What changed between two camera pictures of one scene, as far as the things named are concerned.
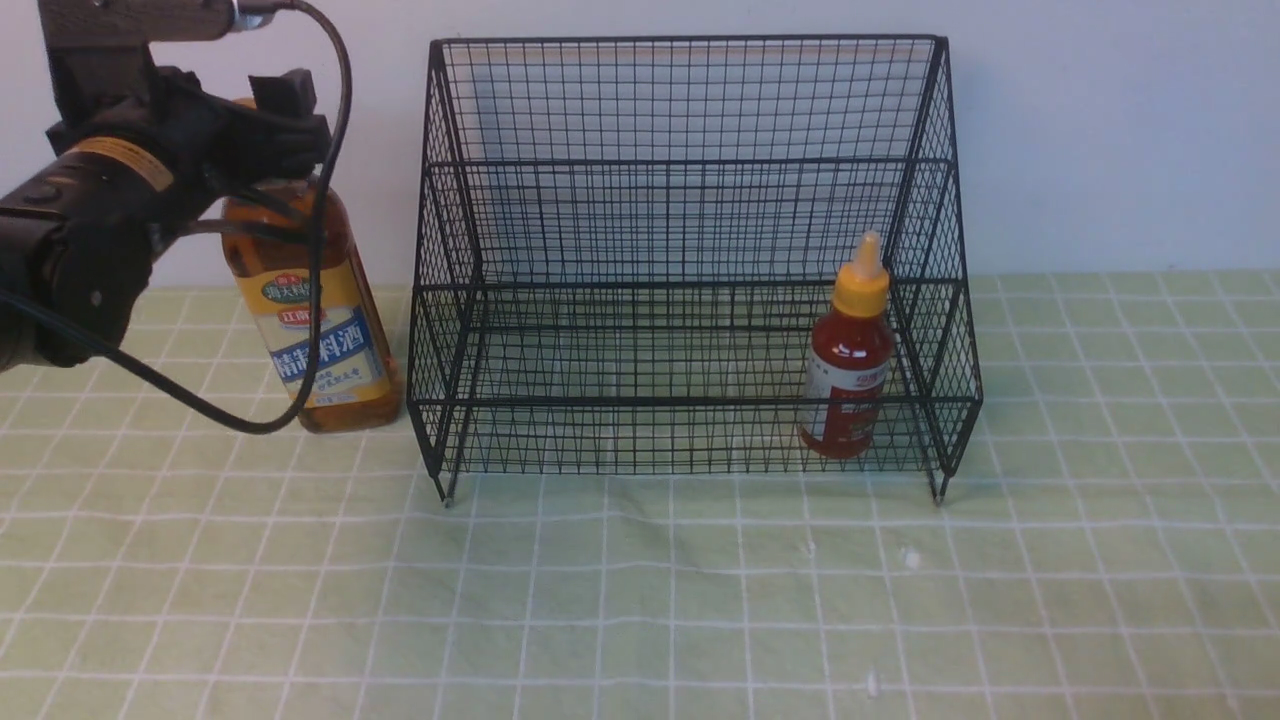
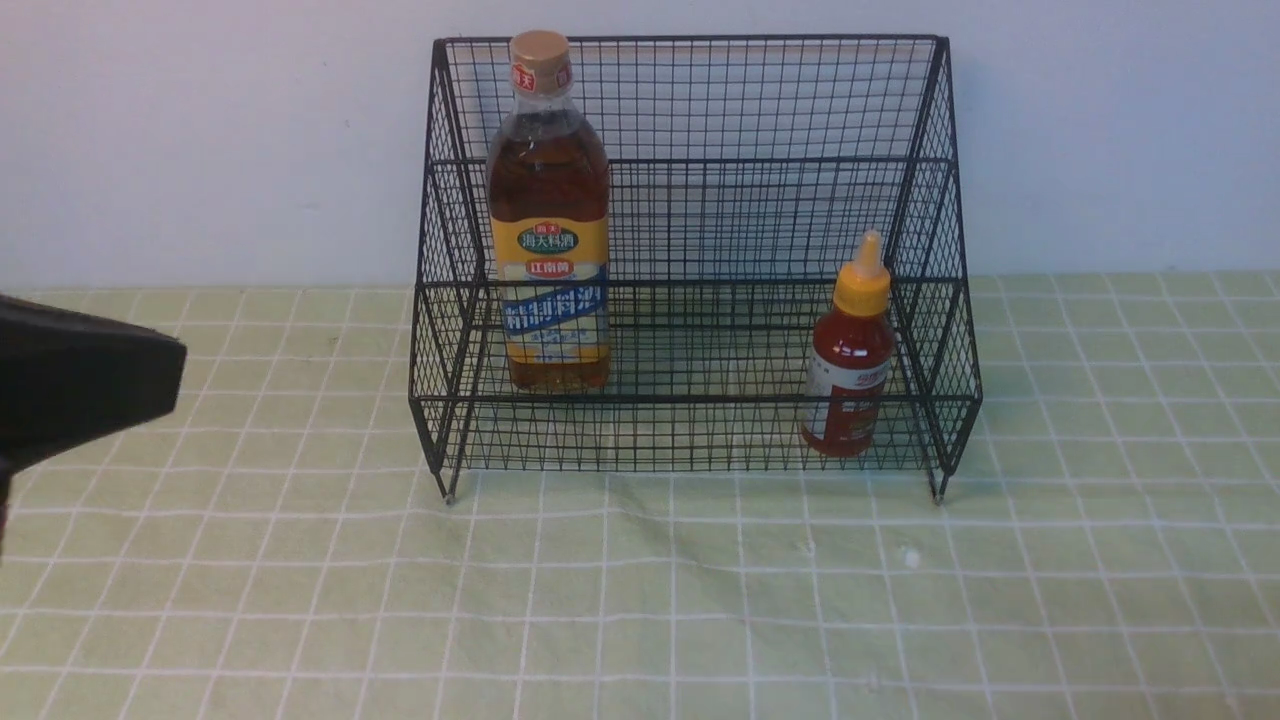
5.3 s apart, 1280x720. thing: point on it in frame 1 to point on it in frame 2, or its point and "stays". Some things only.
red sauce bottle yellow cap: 850,361 stays
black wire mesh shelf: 670,255 stays
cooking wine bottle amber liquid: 361,392 to 548,202
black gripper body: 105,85 to 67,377
